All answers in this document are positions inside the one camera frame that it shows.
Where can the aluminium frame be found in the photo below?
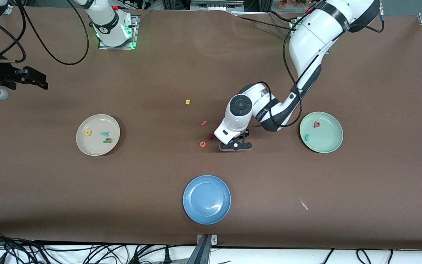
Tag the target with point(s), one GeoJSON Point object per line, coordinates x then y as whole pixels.
{"type": "Point", "coordinates": [214, 5]}

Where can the green foam letter p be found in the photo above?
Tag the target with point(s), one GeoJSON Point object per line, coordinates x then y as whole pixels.
{"type": "Point", "coordinates": [107, 142]}

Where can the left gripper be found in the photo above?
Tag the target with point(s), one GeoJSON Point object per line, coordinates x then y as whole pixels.
{"type": "Point", "coordinates": [241, 137]}

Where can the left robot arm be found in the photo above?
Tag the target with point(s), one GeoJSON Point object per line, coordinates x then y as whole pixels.
{"type": "Point", "coordinates": [310, 40]}

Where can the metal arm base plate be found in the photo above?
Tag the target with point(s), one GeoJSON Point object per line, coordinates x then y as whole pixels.
{"type": "Point", "coordinates": [134, 36]}

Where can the white paper scrap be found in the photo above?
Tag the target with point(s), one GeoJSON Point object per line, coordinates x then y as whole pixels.
{"type": "Point", "coordinates": [303, 204]}

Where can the orange foam letter e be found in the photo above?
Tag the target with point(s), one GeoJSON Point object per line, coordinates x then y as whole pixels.
{"type": "Point", "coordinates": [200, 144]}

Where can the brown table cover sheet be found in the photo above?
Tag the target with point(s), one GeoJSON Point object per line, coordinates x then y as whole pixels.
{"type": "Point", "coordinates": [50, 190]}

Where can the beige brown plate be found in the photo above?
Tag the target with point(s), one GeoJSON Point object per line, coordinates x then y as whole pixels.
{"type": "Point", "coordinates": [97, 146]}

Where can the dark red foam letter w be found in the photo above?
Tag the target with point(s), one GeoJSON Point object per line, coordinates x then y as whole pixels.
{"type": "Point", "coordinates": [210, 137]}

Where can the blue plate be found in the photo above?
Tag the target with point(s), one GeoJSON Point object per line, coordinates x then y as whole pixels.
{"type": "Point", "coordinates": [206, 200]}

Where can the green plate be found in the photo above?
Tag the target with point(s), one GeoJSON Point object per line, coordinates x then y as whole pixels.
{"type": "Point", "coordinates": [326, 137]}

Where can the cyan foam letter y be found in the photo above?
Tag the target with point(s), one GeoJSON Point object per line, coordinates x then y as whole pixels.
{"type": "Point", "coordinates": [104, 134]}

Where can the aluminium profile bar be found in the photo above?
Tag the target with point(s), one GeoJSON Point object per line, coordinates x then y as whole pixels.
{"type": "Point", "coordinates": [204, 253]}

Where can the pink foam letter f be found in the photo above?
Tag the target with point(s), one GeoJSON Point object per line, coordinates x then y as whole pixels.
{"type": "Point", "coordinates": [204, 123]}

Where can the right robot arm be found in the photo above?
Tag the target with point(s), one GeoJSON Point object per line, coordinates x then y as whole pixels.
{"type": "Point", "coordinates": [108, 22]}

